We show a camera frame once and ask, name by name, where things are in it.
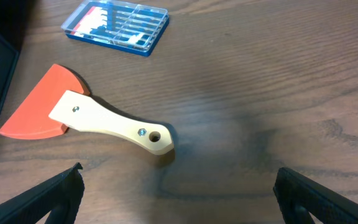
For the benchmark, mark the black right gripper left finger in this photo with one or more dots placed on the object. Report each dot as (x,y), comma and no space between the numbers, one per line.
(58,197)

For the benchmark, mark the blue clear screwdriver set case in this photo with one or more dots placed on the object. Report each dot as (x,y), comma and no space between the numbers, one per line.
(124,26)

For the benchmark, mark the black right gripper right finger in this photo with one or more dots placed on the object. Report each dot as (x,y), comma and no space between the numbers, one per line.
(301,198)

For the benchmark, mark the orange scraper with wooden handle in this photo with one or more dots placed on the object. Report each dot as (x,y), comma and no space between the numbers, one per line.
(61,100)

